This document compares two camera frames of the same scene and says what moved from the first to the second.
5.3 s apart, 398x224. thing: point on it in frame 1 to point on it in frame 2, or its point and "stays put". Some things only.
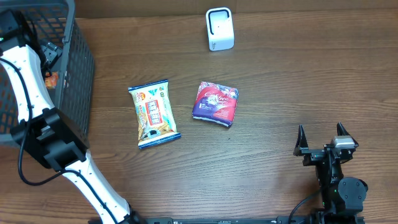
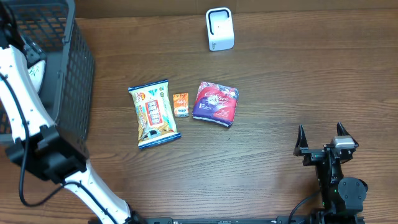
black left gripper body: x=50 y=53 to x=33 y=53
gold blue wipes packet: x=154 y=115 stays put
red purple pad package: x=216 y=103 stays put
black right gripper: x=312 y=155 stays put
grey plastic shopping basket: x=69 y=81 stays put
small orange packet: x=51 y=82 to x=181 y=103
